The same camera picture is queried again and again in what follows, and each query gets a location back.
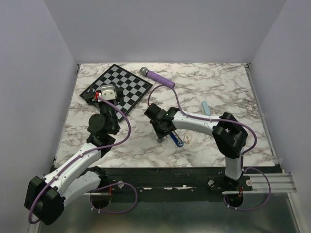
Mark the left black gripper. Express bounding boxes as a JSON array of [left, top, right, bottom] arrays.
[[84, 84, 123, 133]]

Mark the white staple box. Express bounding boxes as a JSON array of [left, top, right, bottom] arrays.
[[184, 132, 192, 144]]

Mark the light blue stapler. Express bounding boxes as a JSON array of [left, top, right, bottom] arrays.
[[201, 101, 211, 116]]

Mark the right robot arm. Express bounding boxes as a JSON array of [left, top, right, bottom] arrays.
[[144, 104, 248, 190]]

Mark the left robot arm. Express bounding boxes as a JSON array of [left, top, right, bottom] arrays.
[[24, 84, 124, 225]]

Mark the purple glitter toy microphone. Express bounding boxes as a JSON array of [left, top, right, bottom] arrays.
[[140, 67, 175, 88]]

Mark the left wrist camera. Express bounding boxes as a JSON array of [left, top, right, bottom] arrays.
[[95, 84, 116, 100]]

